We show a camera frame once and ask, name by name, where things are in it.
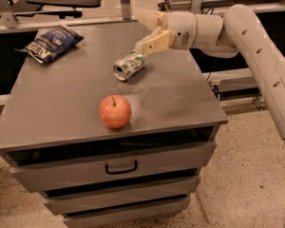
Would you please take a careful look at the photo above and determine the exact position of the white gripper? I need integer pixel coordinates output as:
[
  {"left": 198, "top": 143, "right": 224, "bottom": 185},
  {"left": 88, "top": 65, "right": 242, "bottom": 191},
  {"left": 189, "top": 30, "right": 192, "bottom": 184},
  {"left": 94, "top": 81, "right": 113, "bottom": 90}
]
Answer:
[{"left": 134, "top": 9, "right": 197, "bottom": 54}]

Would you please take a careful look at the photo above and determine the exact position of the silver green 7up can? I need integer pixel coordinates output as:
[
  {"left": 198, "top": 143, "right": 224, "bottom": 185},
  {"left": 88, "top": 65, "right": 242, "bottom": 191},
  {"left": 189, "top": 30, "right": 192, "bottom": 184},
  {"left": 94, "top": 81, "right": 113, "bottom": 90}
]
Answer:
[{"left": 113, "top": 51, "right": 148, "bottom": 82}]

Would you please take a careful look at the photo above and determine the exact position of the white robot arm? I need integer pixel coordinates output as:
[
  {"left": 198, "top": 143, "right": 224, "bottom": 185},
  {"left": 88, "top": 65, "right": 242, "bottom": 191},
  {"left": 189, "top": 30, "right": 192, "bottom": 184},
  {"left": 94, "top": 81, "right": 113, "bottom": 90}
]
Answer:
[{"left": 135, "top": 5, "right": 285, "bottom": 144}]

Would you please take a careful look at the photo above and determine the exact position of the red apple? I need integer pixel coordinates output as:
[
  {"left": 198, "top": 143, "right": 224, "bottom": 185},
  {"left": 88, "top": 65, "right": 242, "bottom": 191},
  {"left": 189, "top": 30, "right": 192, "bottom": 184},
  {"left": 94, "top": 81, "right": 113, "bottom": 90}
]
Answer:
[{"left": 99, "top": 95, "right": 131, "bottom": 129}]

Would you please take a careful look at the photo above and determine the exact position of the blue chip bag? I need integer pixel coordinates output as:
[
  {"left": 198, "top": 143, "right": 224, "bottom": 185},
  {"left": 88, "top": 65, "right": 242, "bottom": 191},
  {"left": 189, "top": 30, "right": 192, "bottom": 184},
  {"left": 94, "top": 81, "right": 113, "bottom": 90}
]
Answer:
[{"left": 16, "top": 25, "right": 84, "bottom": 64}]

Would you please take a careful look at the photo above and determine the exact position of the grey drawer cabinet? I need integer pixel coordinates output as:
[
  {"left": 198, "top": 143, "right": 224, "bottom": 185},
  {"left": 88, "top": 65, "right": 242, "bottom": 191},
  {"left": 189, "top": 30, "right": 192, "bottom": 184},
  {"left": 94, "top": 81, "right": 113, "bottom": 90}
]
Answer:
[{"left": 0, "top": 22, "right": 227, "bottom": 228}]

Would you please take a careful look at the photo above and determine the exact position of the middle grey drawer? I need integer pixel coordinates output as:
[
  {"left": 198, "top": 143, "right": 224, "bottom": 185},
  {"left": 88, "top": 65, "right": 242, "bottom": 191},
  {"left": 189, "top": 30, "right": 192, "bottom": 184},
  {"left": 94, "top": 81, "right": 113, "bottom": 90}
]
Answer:
[{"left": 44, "top": 175, "right": 200, "bottom": 215}]

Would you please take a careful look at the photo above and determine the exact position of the grey drawer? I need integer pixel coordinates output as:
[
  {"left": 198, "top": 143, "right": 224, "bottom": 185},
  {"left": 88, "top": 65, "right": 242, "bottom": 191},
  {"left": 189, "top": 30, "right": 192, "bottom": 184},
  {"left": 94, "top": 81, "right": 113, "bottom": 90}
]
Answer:
[
  {"left": 44, "top": 175, "right": 200, "bottom": 215},
  {"left": 64, "top": 196, "right": 190, "bottom": 228}
]

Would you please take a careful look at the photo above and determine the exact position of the bottom grey drawer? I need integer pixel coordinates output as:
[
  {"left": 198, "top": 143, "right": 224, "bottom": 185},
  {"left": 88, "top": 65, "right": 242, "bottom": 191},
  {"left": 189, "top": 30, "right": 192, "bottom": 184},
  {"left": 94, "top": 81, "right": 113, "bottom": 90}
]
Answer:
[{"left": 64, "top": 196, "right": 190, "bottom": 228}]

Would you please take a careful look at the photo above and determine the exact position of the top drawer with black handle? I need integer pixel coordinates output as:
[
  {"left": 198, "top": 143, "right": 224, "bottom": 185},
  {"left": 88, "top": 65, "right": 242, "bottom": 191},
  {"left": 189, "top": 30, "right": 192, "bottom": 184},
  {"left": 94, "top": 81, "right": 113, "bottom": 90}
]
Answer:
[{"left": 11, "top": 141, "right": 217, "bottom": 192}]

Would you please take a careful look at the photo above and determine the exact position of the metal frame rail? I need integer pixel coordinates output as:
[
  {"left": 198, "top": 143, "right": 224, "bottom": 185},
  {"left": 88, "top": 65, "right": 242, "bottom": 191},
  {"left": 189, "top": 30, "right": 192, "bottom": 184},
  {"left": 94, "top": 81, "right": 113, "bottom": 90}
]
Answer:
[{"left": 0, "top": 0, "right": 285, "bottom": 36}]

